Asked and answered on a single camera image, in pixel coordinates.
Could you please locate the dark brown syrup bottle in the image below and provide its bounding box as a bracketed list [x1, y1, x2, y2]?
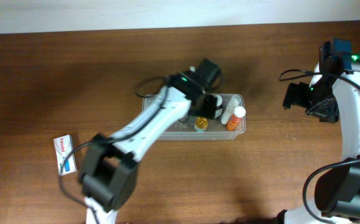
[214, 95, 223, 119]

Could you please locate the gold-lid small balm jar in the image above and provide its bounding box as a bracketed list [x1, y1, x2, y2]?
[194, 117, 208, 132]

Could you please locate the white clear-cap spray bottle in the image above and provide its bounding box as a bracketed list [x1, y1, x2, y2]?
[221, 95, 241, 124]

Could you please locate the orange tablet tube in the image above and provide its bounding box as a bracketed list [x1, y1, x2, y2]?
[226, 106, 246, 131]

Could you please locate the white Panadol medicine box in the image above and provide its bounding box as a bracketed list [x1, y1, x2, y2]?
[53, 134, 77, 175]

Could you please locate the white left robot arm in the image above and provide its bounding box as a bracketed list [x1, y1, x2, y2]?
[78, 59, 223, 223]

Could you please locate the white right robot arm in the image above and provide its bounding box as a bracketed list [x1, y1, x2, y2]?
[275, 39, 360, 223]

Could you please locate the clear plastic container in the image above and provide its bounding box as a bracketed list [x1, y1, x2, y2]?
[141, 93, 247, 141]

